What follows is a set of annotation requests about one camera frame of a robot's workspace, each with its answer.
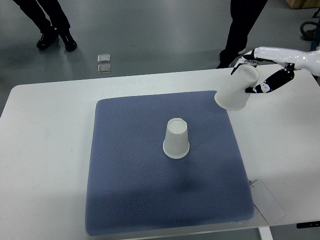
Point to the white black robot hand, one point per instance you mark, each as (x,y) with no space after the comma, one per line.
(282,56)

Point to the white paper cup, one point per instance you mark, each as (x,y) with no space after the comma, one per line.
(176,142)
(232,95)

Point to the right person dark trousers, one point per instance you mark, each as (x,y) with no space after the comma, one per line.
(244,14)

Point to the person dark trousers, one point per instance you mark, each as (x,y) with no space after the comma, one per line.
(244,14)
(51,20)

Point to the white paper tag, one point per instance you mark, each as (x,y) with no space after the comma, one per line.
(265,203)

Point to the black table control panel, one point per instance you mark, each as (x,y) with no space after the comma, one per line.
(305,225)

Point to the white table leg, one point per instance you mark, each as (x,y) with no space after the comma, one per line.
(265,233)

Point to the lower metal floor plate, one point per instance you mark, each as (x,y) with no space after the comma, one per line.
(104,68)

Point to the metal floor plate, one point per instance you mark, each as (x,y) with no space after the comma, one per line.
(104,68)
(104,58)

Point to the upper metal floor plate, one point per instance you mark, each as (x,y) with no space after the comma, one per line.
(104,58)

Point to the blue mesh cushion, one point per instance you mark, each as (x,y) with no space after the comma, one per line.
(133,186)

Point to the left person dark trousers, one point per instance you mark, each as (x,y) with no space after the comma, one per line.
(51,20)

